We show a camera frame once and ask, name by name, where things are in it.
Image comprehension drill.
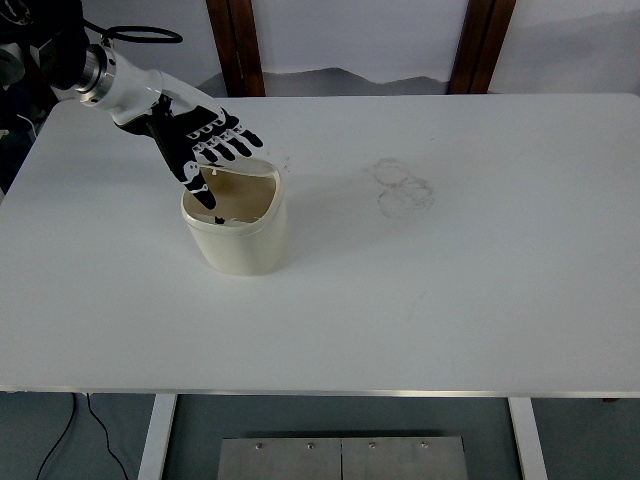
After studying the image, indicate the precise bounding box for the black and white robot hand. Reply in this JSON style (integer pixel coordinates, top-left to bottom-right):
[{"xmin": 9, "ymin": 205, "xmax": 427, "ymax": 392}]
[{"xmin": 97, "ymin": 49, "xmax": 265, "ymax": 212}]

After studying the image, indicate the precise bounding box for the cream plastic lidded trash bin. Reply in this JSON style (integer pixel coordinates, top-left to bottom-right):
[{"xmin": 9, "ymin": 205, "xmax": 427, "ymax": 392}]
[{"xmin": 179, "ymin": 156, "xmax": 289, "ymax": 277}]

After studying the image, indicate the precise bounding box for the mountain painting screen panel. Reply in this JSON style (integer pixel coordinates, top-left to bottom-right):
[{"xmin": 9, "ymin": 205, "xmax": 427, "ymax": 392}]
[
  {"xmin": 79, "ymin": 0, "xmax": 230, "ymax": 101},
  {"xmin": 255, "ymin": 0, "xmax": 470, "ymax": 98},
  {"xmin": 491, "ymin": 0, "xmax": 640, "ymax": 96}
]

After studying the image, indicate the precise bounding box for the white metal table leg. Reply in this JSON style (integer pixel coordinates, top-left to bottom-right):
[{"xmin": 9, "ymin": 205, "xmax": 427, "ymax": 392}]
[
  {"xmin": 506, "ymin": 397, "xmax": 549, "ymax": 480},
  {"xmin": 136, "ymin": 394, "xmax": 178, "ymax": 480}
]

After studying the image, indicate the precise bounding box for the grey metal plate with screws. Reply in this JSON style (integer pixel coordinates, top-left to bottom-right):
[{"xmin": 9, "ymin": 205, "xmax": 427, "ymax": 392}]
[
  {"xmin": 217, "ymin": 437, "xmax": 343, "ymax": 480},
  {"xmin": 341, "ymin": 435, "xmax": 468, "ymax": 480}
]

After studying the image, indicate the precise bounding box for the dark brown wooden screen post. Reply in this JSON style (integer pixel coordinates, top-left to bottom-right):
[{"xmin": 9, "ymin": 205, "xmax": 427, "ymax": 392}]
[
  {"xmin": 205, "ymin": 0, "xmax": 267, "ymax": 98},
  {"xmin": 446, "ymin": 0, "xmax": 517, "ymax": 95}
]

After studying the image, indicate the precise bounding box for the thin white cable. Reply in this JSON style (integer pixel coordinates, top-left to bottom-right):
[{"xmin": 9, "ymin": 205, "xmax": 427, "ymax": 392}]
[{"xmin": 16, "ymin": 113, "xmax": 39, "ymax": 140}]

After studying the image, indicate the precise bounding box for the thin black floor cable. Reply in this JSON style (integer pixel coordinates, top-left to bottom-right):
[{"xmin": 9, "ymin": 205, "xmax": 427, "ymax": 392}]
[
  {"xmin": 36, "ymin": 393, "xmax": 79, "ymax": 480},
  {"xmin": 85, "ymin": 393, "xmax": 127, "ymax": 480}
]

